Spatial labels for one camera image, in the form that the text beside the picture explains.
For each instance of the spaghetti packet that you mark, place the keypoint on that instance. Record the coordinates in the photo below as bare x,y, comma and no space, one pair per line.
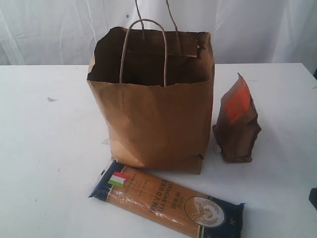
187,211

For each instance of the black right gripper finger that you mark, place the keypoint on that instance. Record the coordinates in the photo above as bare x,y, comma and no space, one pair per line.
313,195

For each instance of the small brown coffee pouch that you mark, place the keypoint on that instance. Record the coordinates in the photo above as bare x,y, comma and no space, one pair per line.
237,126

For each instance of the large brown paper bag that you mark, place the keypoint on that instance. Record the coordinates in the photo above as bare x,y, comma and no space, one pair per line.
155,91

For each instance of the crumpled foil ball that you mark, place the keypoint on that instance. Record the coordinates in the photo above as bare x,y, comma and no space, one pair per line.
217,148

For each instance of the clear plastic scrap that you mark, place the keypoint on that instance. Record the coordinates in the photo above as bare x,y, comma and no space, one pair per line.
106,141

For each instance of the small grey table scrap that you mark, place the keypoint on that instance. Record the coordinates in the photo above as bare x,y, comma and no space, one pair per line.
51,99

